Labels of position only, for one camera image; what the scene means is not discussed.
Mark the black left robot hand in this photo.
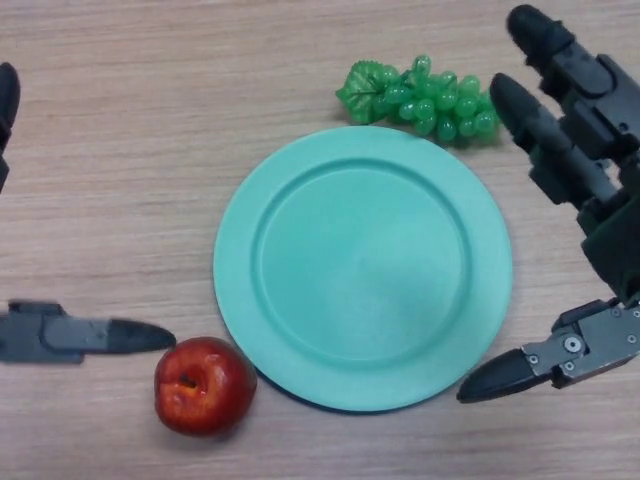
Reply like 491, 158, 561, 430
0, 62, 177, 366

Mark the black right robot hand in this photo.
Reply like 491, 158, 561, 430
456, 4, 640, 405

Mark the red apple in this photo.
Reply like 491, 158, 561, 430
153, 336, 259, 438

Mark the green round plate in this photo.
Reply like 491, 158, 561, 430
213, 125, 514, 414

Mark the green plastic grape bunch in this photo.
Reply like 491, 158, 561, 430
335, 53, 501, 149

